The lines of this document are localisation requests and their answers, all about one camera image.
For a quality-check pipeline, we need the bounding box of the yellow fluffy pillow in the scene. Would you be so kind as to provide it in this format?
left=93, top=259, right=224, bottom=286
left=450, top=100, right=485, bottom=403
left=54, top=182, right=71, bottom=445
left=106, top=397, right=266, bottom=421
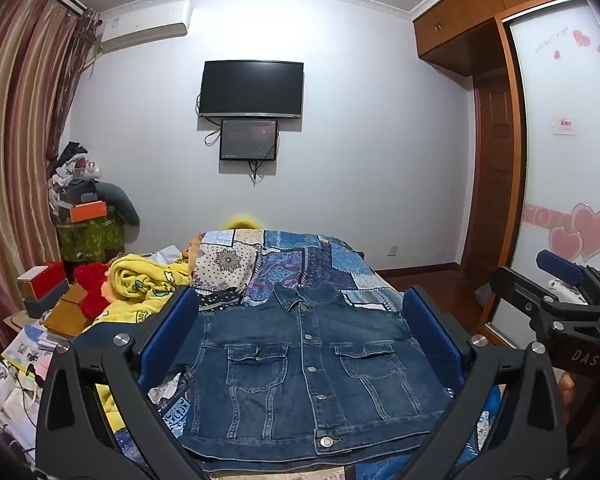
left=220, top=214, right=264, bottom=234

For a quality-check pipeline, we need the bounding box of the red and white box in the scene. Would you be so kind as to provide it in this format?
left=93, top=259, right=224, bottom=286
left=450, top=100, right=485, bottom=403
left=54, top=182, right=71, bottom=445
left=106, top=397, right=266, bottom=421
left=17, top=261, right=71, bottom=301

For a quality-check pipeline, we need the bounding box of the white air conditioner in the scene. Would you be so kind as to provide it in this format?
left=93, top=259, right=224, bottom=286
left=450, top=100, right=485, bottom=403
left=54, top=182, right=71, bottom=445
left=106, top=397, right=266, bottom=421
left=99, top=0, right=194, bottom=54

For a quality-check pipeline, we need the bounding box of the black wall television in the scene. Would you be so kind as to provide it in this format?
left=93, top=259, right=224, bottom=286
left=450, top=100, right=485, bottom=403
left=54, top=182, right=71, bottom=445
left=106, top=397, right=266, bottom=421
left=198, top=60, right=305, bottom=120

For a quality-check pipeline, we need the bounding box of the blue patchwork bedspread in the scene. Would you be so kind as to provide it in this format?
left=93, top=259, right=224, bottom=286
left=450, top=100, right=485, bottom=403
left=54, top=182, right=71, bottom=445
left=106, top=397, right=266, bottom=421
left=111, top=227, right=507, bottom=480

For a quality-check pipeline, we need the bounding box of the pile of papers and bags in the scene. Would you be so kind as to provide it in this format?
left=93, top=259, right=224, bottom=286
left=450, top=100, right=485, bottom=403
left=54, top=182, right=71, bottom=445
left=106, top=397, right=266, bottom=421
left=0, top=319, right=77, bottom=463

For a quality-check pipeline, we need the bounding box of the orange box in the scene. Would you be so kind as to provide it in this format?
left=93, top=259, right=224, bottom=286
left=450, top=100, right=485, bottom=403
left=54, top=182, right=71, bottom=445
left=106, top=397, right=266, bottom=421
left=68, top=200, right=109, bottom=224

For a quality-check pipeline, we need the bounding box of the blue denim jacket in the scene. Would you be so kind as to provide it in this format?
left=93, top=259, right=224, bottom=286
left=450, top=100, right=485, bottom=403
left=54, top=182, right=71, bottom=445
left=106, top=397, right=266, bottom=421
left=177, top=280, right=455, bottom=473

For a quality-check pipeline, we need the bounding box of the striped brown curtain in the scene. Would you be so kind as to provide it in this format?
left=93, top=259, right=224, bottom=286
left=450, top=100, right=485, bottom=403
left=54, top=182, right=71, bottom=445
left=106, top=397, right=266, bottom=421
left=0, top=0, right=102, bottom=358

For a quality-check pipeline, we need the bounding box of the navy dotted cloth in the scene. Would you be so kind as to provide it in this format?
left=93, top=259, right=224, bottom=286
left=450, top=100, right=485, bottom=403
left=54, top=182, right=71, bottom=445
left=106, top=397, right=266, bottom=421
left=196, top=287, right=244, bottom=312

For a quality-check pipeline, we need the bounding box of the wooden overhead cabinet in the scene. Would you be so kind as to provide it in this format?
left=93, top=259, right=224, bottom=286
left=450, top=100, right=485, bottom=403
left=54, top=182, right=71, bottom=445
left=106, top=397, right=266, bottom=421
left=412, top=0, right=587, bottom=79

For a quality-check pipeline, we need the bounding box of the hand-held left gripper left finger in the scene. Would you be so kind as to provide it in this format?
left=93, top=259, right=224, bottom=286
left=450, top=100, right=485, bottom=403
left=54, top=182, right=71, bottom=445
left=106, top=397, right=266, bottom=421
left=34, top=286, right=212, bottom=480

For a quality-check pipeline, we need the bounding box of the person's right hand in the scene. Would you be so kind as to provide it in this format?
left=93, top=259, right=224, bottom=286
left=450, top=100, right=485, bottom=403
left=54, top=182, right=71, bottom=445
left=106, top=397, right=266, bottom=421
left=559, top=371, right=577, bottom=407

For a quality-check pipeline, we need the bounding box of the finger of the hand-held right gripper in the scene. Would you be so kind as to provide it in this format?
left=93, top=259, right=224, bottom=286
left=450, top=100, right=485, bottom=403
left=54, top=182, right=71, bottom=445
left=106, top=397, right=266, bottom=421
left=489, top=266, right=568, bottom=328
left=536, top=249, right=588, bottom=288

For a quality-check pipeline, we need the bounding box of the dark grey box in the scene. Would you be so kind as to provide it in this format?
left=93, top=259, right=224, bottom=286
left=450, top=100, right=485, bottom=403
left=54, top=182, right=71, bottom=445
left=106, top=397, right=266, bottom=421
left=23, top=280, right=74, bottom=319

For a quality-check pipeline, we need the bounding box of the pile of mixed clothes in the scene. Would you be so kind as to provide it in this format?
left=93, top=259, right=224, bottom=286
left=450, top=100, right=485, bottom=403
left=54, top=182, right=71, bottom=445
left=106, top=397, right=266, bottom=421
left=47, top=142, right=106, bottom=223

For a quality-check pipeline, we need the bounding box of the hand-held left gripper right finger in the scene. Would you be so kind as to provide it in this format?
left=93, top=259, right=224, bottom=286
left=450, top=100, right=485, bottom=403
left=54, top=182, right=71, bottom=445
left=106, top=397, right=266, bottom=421
left=402, top=285, right=569, bottom=480

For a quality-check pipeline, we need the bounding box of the yellow cartoon blanket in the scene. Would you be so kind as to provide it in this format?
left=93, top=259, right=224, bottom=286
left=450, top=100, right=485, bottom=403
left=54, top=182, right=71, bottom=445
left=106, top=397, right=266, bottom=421
left=82, top=252, right=202, bottom=433

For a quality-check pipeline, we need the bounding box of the small black wall monitor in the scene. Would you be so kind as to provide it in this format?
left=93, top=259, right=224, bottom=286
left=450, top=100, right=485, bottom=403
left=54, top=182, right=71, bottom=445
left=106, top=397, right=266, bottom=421
left=219, top=118, right=280, bottom=162

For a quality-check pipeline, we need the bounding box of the red plush toy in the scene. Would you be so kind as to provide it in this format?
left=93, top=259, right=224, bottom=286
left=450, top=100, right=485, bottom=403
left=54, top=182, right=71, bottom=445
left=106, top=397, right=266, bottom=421
left=74, top=261, right=115, bottom=319

